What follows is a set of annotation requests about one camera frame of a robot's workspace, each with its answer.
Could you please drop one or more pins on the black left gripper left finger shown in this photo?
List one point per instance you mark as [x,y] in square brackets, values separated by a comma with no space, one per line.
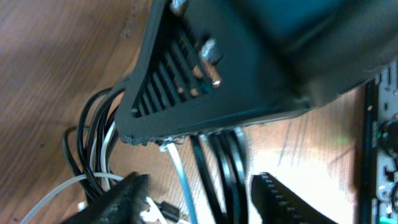
[122,204]

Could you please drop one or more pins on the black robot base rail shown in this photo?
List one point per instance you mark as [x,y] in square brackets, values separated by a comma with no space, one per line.
[378,189]

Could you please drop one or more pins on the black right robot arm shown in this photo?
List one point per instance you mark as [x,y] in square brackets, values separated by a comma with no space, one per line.
[329,47]

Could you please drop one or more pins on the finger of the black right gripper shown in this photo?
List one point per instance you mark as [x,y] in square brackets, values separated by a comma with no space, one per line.
[201,72]

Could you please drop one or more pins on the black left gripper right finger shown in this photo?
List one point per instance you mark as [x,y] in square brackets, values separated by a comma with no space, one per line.
[277,204]

